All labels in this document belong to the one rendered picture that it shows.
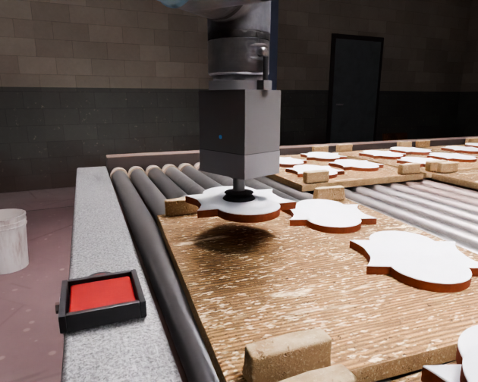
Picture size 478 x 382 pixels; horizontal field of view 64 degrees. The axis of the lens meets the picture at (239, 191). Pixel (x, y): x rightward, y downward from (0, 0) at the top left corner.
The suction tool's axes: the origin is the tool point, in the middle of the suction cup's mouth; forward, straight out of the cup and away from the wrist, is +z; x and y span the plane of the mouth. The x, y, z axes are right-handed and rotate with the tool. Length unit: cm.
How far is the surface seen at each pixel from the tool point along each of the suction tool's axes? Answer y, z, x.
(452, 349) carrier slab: -28.2, 4.6, 4.7
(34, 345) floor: 143, 98, -7
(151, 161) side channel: 67, 4, -28
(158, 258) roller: 4.9, 5.9, 9.7
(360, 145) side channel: 37, 3, -100
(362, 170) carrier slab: 12, 4, -56
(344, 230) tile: -9.5, 3.6, -11.2
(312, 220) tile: -4.8, 3.1, -10.0
